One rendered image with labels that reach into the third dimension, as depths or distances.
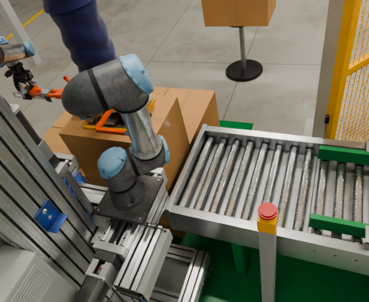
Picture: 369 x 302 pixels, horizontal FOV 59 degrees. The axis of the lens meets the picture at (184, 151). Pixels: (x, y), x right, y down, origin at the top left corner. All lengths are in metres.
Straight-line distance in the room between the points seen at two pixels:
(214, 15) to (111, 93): 2.51
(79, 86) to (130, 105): 0.14
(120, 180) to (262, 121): 2.07
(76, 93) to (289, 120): 2.45
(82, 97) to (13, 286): 0.59
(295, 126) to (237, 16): 1.12
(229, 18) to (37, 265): 2.68
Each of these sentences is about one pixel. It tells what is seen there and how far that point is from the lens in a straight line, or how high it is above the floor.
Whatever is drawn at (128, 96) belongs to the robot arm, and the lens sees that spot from 0.88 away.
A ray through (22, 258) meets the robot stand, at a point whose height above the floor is 1.23.
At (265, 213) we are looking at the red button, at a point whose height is 1.04.
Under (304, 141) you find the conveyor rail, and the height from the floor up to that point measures 0.60.
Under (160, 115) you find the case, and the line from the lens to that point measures 1.83.
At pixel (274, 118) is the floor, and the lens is 3.12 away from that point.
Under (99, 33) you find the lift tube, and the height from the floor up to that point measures 1.46.
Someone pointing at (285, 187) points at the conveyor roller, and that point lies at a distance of 1.91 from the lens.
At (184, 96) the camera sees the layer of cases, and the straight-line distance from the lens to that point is 2.61.
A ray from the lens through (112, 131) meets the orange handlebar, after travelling 1.62.
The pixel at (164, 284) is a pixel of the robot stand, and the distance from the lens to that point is 2.07.
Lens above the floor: 2.08
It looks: 45 degrees down
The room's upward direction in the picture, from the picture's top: 15 degrees counter-clockwise
